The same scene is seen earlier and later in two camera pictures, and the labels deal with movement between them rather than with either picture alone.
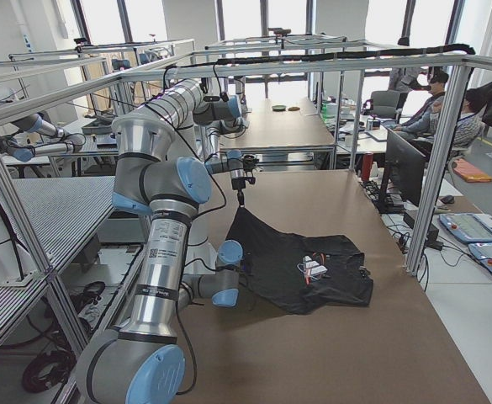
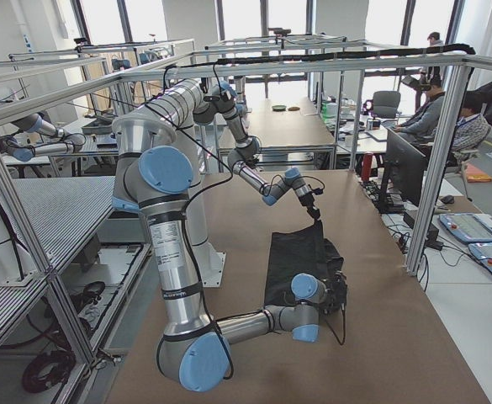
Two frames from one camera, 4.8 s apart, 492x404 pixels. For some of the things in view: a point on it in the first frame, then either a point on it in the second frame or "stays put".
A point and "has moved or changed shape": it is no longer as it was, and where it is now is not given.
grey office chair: (385, 104) stays put
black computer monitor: (404, 175) stays put
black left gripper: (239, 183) → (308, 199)
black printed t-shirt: (294, 274) has moved or changed shape
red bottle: (367, 164) stays put
